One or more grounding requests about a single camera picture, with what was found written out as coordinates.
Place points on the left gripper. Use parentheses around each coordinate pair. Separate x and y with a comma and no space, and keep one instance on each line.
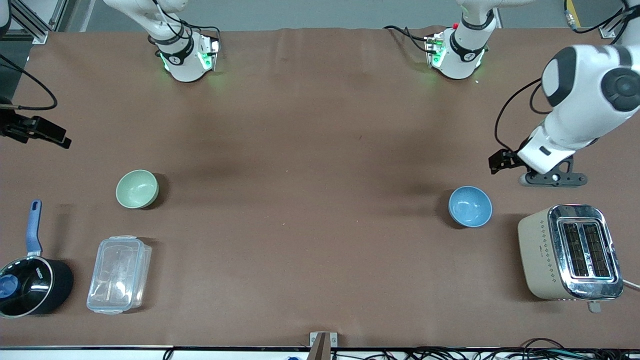
(506,158)

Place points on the blue ceramic bowl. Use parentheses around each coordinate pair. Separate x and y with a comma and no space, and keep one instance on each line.
(470,206)

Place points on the green ceramic bowl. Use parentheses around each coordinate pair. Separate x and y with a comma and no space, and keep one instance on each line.
(136,189)

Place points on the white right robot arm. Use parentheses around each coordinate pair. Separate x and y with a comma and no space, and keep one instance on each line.
(185,65)

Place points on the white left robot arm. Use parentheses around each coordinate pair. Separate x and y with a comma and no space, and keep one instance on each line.
(585,105)

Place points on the beige chrome toaster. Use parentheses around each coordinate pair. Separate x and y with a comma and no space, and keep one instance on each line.
(542,255)

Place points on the clear plastic food container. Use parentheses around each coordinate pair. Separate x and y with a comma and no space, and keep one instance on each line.
(119,275)

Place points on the glass lid blue knob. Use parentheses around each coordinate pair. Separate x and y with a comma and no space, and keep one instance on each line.
(7,287)

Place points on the brown table mat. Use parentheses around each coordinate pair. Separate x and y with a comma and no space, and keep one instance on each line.
(320,260)

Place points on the aluminium frame post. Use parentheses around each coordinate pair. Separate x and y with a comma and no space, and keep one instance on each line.
(612,27)
(35,27)

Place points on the metal table bracket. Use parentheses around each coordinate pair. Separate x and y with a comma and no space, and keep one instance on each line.
(323,345)

